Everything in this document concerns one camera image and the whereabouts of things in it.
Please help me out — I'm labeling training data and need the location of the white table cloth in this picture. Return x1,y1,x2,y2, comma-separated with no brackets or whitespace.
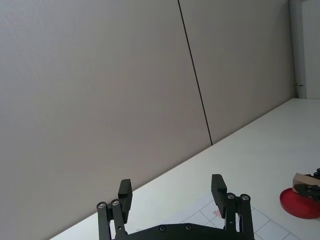
49,98,320,240

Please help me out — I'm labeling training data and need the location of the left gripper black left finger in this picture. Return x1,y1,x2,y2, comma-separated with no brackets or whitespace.
96,178,133,240

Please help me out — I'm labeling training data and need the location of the red round plate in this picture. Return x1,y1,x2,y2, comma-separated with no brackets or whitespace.
279,186,320,220

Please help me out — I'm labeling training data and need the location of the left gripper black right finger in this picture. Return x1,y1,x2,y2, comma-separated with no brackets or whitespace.
211,173,255,240

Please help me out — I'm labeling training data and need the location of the pale grey wall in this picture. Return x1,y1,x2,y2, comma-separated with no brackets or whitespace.
0,0,297,240

